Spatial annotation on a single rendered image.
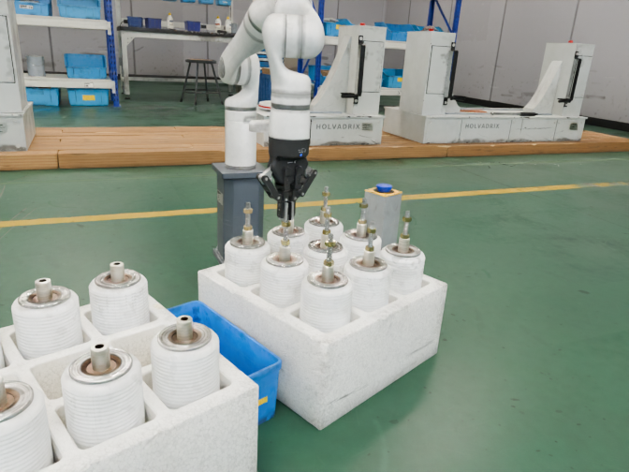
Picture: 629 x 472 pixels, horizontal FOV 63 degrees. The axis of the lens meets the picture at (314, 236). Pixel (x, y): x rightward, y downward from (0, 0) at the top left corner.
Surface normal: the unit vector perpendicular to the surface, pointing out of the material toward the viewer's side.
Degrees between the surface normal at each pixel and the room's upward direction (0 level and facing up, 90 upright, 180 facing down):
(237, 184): 90
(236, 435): 90
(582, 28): 90
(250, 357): 88
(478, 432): 0
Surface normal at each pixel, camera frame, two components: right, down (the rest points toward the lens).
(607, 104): -0.92, 0.08
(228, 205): -0.40, 0.26
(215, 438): 0.67, 0.29
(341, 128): 0.39, 0.33
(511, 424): 0.06, -0.94
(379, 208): -0.70, 0.21
